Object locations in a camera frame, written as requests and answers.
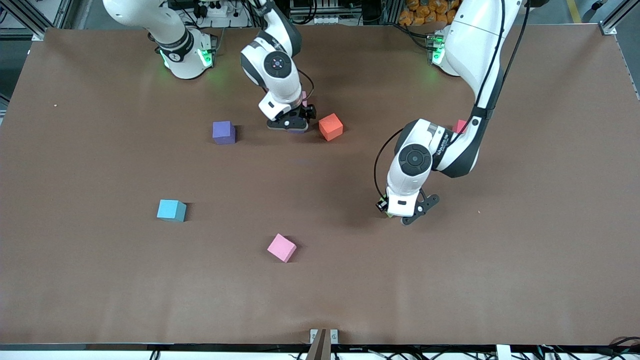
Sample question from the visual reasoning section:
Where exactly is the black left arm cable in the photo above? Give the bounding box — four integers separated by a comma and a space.
374, 0, 531, 202

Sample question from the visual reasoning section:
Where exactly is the orange foam cube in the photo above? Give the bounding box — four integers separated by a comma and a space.
318, 113, 344, 142

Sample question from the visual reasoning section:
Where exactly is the black cable bundle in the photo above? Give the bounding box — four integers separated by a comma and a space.
535, 336, 640, 360

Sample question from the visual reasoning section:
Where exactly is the cyan foam cube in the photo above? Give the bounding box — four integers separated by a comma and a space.
156, 199, 187, 223

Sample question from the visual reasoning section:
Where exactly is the pile of orange objects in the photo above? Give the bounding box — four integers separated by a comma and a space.
400, 0, 453, 26

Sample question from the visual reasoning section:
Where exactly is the brown table cover mat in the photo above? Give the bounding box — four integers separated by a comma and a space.
0, 25, 640, 346

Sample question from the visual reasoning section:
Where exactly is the small metal bracket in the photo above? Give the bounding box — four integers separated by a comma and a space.
310, 328, 339, 346

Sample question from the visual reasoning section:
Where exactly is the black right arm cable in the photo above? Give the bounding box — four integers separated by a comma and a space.
298, 69, 315, 106

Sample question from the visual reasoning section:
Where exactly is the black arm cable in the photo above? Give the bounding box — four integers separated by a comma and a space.
374, 0, 531, 202
298, 69, 315, 106

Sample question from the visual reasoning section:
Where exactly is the aluminium frame strut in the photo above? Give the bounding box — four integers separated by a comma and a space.
600, 0, 640, 36
0, 0, 73, 42

